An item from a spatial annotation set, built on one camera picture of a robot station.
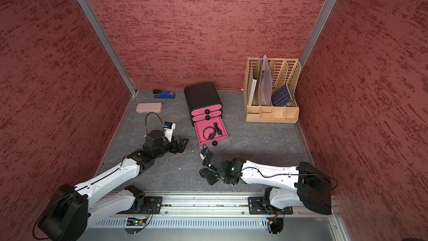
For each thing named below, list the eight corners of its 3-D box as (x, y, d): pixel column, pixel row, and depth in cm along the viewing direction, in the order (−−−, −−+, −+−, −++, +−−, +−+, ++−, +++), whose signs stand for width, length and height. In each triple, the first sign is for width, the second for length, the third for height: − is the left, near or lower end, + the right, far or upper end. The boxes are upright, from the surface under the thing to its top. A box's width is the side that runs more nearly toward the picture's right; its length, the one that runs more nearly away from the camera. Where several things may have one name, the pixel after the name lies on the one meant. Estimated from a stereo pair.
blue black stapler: (154, 97, 119) (151, 92, 115) (156, 93, 122) (154, 88, 118) (173, 100, 118) (171, 95, 114) (175, 96, 120) (173, 91, 117)
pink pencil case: (136, 112, 111) (134, 110, 108) (139, 105, 115) (137, 102, 112) (161, 113, 111) (159, 110, 108) (163, 105, 115) (162, 102, 112)
